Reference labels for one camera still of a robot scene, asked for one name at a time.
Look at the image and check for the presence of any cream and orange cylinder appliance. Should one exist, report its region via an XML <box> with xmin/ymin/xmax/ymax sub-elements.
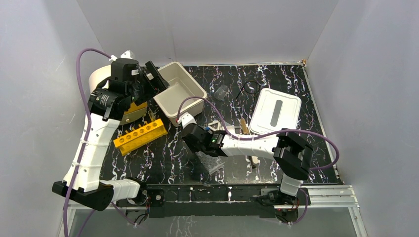
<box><xmin>88</xmin><ymin>65</ymin><xmax>148</xmax><ymax>126</ymax></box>

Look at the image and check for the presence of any white bin lid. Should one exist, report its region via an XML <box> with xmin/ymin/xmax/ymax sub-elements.
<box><xmin>249</xmin><ymin>88</ymin><xmax>301</xmax><ymax>135</ymax></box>

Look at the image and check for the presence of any clear acrylic tube rack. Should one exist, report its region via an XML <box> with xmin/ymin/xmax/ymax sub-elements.
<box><xmin>195</xmin><ymin>151</ymin><xmax>224</xmax><ymax>175</ymax></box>

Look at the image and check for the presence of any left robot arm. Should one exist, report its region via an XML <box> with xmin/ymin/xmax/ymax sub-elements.
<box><xmin>52</xmin><ymin>58</ymin><xmax>169</xmax><ymax>211</ymax></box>

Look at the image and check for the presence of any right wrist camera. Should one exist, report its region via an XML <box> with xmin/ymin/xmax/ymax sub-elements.
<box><xmin>176</xmin><ymin>112</ymin><xmax>196</xmax><ymax>128</ymax></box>

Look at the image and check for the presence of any clear plastic funnel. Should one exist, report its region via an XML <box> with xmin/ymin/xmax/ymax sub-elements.
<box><xmin>214</xmin><ymin>84</ymin><xmax>229</xmax><ymax>101</ymax></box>

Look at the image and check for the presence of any beige plastic bin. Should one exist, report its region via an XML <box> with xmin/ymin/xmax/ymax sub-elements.
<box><xmin>154</xmin><ymin>62</ymin><xmax>208</xmax><ymax>127</ymax></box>

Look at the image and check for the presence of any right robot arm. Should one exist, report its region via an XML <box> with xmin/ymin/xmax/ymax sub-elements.
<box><xmin>181</xmin><ymin>123</ymin><xmax>314</xmax><ymax>204</ymax></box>

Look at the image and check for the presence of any white clay triangle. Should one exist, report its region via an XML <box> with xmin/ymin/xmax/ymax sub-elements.
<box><xmin>206</xmin><ymin>120</ymin><xmax>222</xmax><ymax>131</ymax></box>

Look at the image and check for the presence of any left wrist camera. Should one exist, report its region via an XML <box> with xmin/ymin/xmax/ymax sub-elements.
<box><xmin>120</xmin><ymin>50</ymin><xmax>136</xmax><ymax>60</ymax></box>

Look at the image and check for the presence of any black mounting base rail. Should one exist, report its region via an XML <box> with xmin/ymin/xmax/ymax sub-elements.
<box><xmin>111</xmin><ymin>183</ymin><xmax>308</xmax><ymax>219</ymax></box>

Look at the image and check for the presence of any black wire loop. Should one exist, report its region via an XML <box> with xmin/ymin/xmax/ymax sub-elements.
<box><xmin>235</xmin><ymin>80</ymin><xmax>261</xmax><ymax>100</ymax></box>

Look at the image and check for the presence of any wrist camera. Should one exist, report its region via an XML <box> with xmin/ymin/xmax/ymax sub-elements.
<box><xmin>176</xmin><ymin>112</ymin><xmax>196</xmax><ymax>128</ymax></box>
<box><xmin>120</xmin><ymin>50</ymin><xmax>136</xmax><ymax>60</ymax></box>

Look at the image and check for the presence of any test tube brush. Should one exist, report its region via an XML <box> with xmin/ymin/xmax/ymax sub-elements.
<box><xmin>240</xmin><ymin>118</ymin><xmax>250</xmax><ymax>135</ymax></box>

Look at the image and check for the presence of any yellow test tube rack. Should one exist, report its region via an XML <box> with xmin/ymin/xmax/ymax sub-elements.
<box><xmin>113</xmin><ymin>119</ymin><xmax>168</xmax><ymax>156</ymax></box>

